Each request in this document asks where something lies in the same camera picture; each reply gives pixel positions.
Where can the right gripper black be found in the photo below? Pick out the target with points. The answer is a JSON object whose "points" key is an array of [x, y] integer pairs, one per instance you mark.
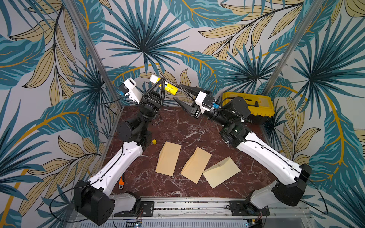
{"points": [[194, 109]]}

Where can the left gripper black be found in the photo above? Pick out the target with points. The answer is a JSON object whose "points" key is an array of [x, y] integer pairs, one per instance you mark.
{"points": [[151, 101]]}

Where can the yellow glue stick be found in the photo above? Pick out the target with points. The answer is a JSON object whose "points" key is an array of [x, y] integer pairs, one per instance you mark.
{"points": [[167, 86]]}

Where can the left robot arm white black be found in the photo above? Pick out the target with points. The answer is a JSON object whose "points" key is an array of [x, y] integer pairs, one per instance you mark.
{"points": [[92, 197]]}

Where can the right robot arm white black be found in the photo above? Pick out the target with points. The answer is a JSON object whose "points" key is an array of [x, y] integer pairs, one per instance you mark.
{"points": [[291, 178]]}

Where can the left manila envelope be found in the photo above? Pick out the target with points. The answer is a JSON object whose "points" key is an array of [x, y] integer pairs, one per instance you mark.
{"points": [[168, 158]]}

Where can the middle manila envelope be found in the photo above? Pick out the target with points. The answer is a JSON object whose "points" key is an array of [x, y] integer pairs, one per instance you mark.
{"points": [[196, 165]]}

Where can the right open manila envelope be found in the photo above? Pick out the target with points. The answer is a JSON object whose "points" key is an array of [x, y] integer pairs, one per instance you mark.
{"points": [[221, 172]]}

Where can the yellow black toolbox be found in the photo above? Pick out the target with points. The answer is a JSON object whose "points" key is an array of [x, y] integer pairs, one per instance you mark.
{"points": [[261, 107]]}

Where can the orange adjustable wrench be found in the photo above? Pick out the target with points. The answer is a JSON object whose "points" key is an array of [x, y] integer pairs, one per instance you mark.
{"points": [[121, 183]]}

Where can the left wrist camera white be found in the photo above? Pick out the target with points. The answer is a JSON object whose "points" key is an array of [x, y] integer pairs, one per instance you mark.
{"points": [[130, 90]]}

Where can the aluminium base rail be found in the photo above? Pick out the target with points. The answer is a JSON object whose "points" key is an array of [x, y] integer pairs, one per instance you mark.
{"points": [[195, 212]]}

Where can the left aluminium corner post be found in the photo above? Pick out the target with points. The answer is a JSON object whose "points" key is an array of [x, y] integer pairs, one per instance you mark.
{"points": [[81, 26]]}

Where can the aluminium corner post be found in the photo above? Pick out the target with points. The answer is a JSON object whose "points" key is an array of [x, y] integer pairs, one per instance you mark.
{"points": [[303, 26], [81, 26]]}

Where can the right aluminium corner post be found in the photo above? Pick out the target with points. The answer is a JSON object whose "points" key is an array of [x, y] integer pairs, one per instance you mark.
{"points": [[303, 26]]}

